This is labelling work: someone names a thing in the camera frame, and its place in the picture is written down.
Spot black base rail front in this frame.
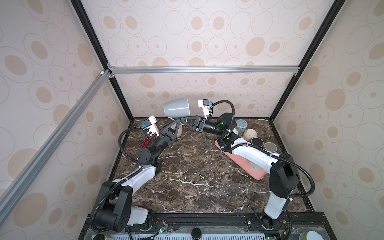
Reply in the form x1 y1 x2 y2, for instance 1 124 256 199
79 212 336 240

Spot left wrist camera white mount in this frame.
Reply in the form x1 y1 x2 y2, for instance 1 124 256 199
142 116 160 137

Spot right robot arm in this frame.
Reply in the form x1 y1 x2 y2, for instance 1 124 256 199
181 116 315 230

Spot pale pink mug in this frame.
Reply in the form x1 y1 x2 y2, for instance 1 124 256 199
171 124 183 138

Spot dark grey mug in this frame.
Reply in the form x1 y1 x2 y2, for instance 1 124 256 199
264 142 278 153

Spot light grey mug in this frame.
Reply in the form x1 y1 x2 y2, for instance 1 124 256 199
163 98 190 118

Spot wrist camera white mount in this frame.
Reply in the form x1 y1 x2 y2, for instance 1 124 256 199
198 99 214 120
142 116 160 137

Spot cream and salmon mug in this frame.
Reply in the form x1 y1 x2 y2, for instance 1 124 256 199
242 129 257 142

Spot black corrugated cable left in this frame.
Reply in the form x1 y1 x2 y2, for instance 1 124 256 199
118 126 145 164

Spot black corrugated cable right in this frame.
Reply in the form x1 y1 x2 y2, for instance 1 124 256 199
209 99 316 199

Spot black mug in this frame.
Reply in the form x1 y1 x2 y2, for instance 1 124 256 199
251 137 264 148

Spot speckled cream mug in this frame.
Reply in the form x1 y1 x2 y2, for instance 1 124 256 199
249 162 263 173

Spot blue butterfly mug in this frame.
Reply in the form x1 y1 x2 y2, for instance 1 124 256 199
235 119 248 136

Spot diagonal aluminium rail left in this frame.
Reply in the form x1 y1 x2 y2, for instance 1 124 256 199
1 69 112 225

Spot black corrugated cable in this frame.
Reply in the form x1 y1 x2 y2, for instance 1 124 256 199
209 99 316 199
118 126 145 164

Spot pink plastic tray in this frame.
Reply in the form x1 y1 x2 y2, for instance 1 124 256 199
225 138 270 180

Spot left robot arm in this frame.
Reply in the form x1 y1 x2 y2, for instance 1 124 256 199
90 119 181 233

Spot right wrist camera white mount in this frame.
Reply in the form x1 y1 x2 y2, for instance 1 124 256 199
198 99 214 120

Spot red handled tongs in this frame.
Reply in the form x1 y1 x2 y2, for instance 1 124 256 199
141 127 168 149

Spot horizontal aluminium rail back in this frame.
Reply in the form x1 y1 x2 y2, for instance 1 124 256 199
110 65 300 75

